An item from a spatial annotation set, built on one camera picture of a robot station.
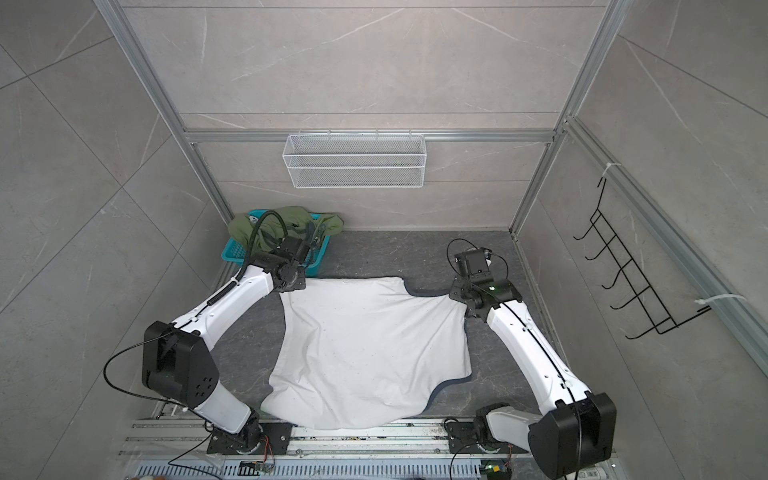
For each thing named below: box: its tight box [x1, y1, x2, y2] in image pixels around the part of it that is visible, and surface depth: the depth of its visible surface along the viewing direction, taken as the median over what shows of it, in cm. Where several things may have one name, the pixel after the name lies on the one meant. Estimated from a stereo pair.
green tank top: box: [229, 207, 344, 252], surface depth 109 cm
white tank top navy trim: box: [261, 277, 472, 429], surface depth 85 cm
